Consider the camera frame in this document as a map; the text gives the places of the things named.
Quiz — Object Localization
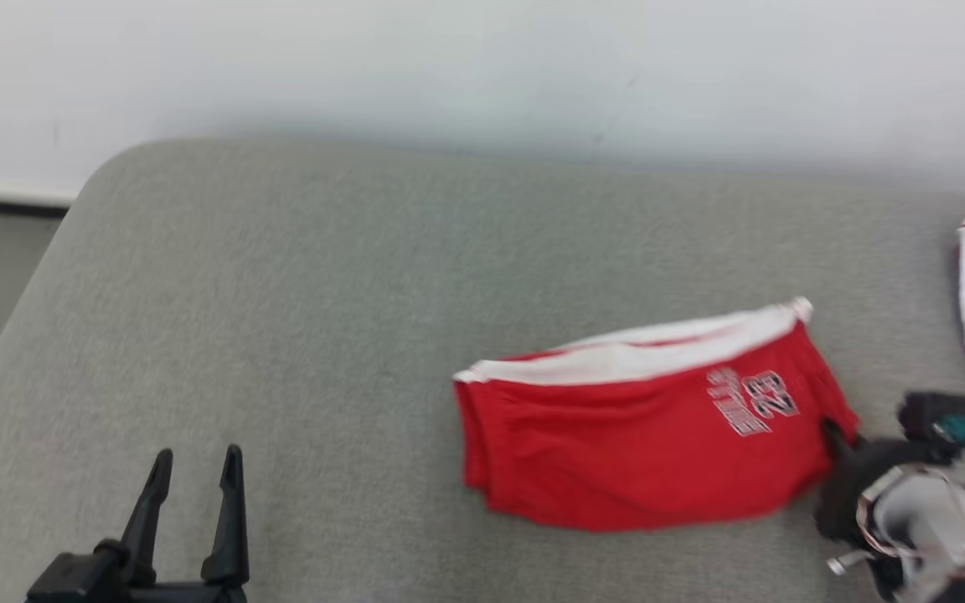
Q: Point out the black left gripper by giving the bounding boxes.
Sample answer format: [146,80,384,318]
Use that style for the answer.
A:
[26,444,250,603]

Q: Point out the red shorts with white waistband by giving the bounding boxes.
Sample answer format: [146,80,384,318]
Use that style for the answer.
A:
[452,296,862,533]

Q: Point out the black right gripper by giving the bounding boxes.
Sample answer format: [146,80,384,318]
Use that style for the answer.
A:
[813,416,940,545]

